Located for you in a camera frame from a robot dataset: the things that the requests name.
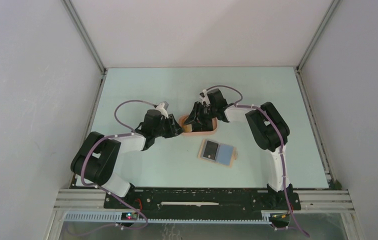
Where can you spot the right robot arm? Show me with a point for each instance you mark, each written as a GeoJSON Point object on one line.
{"type": "Point", "coordinates": [267, 126]}

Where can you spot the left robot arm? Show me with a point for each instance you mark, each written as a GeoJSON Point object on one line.
{"type": "Point", "coordinates": [96, 159]}

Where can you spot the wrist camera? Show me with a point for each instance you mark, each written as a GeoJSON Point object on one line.
{"type": "Point", "coordinates": [162, 108]}
{"type": "Point", "coordinates": [203, 97]}

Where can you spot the black card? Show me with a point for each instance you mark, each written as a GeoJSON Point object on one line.
{"type": "Point", "coordinates": [210, 150]}

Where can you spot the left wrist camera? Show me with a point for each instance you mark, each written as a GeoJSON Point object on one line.
{"type": "Point", "coordinates": [162, 108]}

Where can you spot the pink plastic tray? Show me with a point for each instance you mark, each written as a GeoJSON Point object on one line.
{"type": "Point", "coordinates": [197, 133]}

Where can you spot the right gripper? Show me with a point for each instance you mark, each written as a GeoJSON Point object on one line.
{"type": "Point", "coordinates": [197, 121]}

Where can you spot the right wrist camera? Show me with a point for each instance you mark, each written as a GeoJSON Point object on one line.
{"type": "Point", "coordinates": [203, 97]}

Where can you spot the white cable duct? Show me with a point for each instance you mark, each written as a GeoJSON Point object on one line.
{"type": "Point", "coordinates": [119, 217]}

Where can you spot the yellow card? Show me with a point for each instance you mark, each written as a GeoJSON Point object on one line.
{"type": "Point", "coordinates": [188, 128]}

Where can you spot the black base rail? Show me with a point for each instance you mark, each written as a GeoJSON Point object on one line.
{"type": "Point", "coordinates": [210, 203]}

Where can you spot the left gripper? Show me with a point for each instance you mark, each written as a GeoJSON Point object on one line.
{"type": "Point", "coordinates": [174, 129]}

